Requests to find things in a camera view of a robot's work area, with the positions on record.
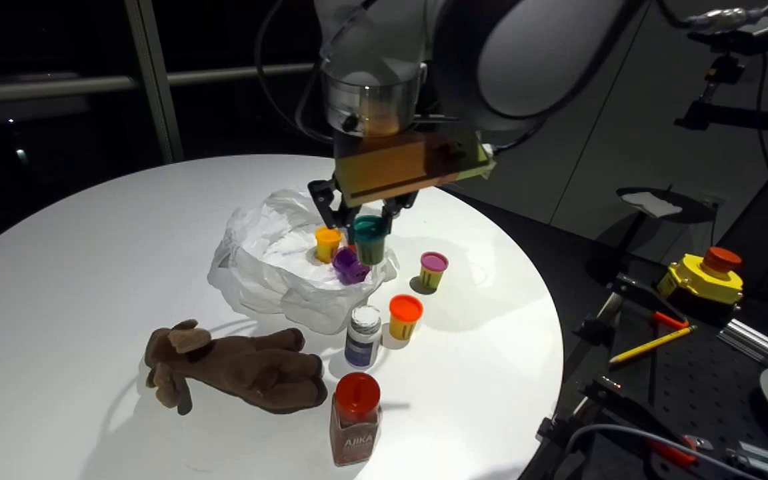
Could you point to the brown plush moose toy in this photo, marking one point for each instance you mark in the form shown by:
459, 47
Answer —
242, 363

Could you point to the dough tub with pink lid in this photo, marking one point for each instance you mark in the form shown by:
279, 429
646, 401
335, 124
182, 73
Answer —
434, 271

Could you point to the yellow emergency stop button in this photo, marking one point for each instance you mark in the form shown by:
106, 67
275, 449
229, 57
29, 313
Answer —
706, 276

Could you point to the glossy wrist camera box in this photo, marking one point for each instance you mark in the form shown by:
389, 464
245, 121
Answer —
411, 163

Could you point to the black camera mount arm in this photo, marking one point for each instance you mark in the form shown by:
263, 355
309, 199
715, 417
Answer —
741, 115

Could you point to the dough tub with teal lid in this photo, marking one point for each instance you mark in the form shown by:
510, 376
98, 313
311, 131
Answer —
373, 241

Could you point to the spice jar with red lid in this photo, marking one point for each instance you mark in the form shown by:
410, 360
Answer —
355, 417

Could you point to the translucent white plastic bag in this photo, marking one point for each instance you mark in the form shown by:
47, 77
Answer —
261, 276

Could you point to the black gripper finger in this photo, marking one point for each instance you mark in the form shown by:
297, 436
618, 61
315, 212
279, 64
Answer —
326, 204
395, 209

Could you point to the purple dough tub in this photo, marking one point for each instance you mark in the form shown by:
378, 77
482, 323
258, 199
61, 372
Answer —
349, 268

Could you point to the dough tub with yellow lid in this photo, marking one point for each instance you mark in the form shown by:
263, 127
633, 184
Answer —
326, 241

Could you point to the black perforated breadboard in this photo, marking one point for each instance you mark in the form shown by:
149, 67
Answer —
714, 389

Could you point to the light grey window post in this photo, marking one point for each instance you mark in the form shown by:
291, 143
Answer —
154, 81

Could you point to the small bottle with white cap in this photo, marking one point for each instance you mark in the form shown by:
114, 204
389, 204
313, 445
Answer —
363, 337

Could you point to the dough tub with orange lid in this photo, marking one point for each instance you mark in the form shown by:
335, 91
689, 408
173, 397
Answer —
406, 316

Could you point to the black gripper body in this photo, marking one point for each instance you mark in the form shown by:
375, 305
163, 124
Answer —
375, 97

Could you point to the grey horizontal window railing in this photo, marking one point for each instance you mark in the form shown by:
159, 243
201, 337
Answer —
47, 85

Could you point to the yellow pencil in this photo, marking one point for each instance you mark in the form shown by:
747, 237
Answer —
653, 344

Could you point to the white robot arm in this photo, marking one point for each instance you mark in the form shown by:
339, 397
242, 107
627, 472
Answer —
527, 53

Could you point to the black camera on stand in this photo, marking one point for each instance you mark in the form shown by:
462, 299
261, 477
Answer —
747, 36

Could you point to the aluminium profile rail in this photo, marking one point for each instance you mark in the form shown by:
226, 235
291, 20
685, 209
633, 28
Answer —
759, 339

